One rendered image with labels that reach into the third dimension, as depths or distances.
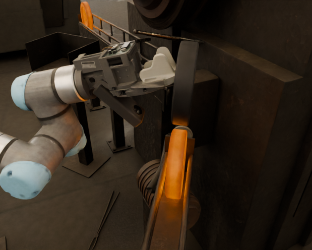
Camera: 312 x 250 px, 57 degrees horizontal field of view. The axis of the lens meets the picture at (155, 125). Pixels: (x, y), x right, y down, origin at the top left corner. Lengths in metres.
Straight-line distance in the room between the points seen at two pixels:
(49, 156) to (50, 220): 0.96
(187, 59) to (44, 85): 0.28
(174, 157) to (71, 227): 0.96
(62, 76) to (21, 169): 0.18
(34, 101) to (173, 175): 0.31
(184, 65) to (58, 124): 0.30
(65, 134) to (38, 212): 0.99
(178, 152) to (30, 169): 0.28
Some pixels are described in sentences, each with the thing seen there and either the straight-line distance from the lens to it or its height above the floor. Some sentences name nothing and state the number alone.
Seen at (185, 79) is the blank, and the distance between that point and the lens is 0.47.
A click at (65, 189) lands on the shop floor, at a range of 1.64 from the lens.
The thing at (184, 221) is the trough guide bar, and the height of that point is 0.70.
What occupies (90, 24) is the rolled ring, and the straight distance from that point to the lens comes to 1.98.
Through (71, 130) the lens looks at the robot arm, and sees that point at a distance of 0.64.
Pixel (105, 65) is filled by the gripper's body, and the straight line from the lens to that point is 0.53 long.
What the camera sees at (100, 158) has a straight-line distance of 1.77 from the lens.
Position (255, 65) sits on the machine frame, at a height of 0.87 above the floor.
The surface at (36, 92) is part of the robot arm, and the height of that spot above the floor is 0.88.
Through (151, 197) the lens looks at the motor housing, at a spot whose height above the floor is 0.49.
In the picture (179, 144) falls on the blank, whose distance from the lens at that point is 0.60.
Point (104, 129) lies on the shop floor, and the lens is 2.03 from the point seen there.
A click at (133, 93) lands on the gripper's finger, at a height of 0.90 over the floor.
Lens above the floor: 1.14
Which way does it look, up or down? 34 degrees down
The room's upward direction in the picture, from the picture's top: straight up
